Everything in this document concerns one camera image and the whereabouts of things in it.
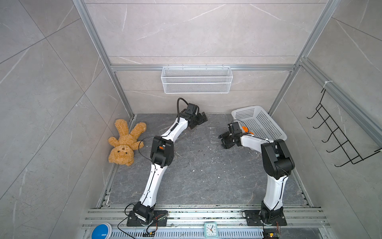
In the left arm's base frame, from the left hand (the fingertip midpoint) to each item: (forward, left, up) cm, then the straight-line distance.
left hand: (206, 118), depth 102 cm
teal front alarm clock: (-63, +3, -9) cm, 64 cm away
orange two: (-5, -34, -12) cm, 37 cm away
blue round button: (-62, +54, -9) cm, 83 cm away
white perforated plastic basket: (+5, -42, -11) cm, 44 cm away
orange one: (+1, -32, -14) cm, 35 cm away
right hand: (-12, -9, -8) cm, 17 cm away
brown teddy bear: (-24, +53, -3) cm, 58 cm away
